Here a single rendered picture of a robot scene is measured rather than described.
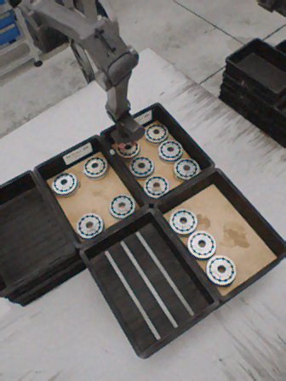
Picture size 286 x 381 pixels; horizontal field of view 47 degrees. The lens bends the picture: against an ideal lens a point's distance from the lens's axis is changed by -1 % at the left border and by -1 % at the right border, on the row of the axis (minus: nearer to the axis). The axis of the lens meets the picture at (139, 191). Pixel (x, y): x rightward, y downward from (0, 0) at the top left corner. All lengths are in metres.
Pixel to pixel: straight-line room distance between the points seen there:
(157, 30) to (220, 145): 2.00
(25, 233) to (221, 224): 0.75
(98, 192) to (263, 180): 0.73
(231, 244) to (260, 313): 0.28
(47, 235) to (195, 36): 2.50
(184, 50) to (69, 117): 1.67
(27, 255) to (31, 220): 0.14
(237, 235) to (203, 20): 2.60
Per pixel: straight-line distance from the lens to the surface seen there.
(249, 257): 1.25
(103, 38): 0.80
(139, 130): 1.19
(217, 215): 1.29
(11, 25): 3.01
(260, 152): 1.64
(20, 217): 1.39
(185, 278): 1.20
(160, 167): 1.37
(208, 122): 1.70
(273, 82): 2.27
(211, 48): 3.23
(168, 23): 3.50
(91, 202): 1.32
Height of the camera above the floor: 1.99
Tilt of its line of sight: 62 degrees down
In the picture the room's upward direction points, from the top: 8 degrees counter-clockwise
